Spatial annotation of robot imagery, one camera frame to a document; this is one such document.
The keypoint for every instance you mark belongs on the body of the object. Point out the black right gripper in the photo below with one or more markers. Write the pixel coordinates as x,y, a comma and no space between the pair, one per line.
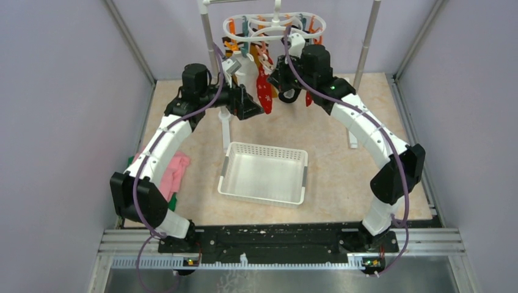
277,78

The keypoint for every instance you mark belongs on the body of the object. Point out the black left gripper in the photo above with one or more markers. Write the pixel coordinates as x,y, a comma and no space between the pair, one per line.
240,104

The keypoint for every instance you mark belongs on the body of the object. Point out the red snowflake sock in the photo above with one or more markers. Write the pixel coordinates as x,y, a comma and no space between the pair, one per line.
264,88
308,99

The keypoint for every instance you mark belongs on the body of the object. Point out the white sock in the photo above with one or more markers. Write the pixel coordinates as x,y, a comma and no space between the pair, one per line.
247,73

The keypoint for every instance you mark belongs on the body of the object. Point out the pink clothespin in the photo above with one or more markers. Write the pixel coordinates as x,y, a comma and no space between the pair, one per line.
263,56

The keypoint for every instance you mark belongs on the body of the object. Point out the white plastic clip hanger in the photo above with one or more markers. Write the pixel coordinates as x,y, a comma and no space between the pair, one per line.
311,26

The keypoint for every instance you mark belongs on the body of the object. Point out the mustard yellow sock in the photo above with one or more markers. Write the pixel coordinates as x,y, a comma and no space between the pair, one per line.
252,49

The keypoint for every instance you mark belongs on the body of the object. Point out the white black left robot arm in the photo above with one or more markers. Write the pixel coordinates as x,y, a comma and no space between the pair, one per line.
135,191

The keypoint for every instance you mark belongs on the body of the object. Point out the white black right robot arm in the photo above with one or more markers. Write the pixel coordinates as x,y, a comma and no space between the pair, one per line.
400,164

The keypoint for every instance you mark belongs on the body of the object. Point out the black sock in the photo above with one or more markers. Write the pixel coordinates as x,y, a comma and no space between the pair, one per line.
289,96

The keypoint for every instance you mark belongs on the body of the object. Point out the white plastic basket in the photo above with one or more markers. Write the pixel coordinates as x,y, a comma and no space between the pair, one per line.
264,174

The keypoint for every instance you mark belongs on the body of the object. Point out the teal clothespin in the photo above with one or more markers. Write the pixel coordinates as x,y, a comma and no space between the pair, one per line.
245,30

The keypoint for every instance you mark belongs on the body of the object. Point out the orange clothespin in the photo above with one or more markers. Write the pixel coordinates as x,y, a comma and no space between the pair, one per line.
232,44

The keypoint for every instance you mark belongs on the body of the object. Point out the pink cloth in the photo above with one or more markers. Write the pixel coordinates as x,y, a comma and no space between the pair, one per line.
173,175

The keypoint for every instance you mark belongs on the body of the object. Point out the white metal drying rack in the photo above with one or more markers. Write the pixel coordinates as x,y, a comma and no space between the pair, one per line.
212,44

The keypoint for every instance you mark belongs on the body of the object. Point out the green cloth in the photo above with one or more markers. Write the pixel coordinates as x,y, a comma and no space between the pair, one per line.
173,202

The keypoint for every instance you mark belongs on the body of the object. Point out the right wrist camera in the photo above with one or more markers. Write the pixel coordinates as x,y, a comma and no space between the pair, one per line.
296,44

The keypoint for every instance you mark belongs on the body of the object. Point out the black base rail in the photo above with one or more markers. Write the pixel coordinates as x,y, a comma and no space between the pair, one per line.
301,243

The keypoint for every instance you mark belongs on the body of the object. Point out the white cable duct strip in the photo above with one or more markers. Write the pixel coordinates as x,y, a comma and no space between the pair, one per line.
181,263

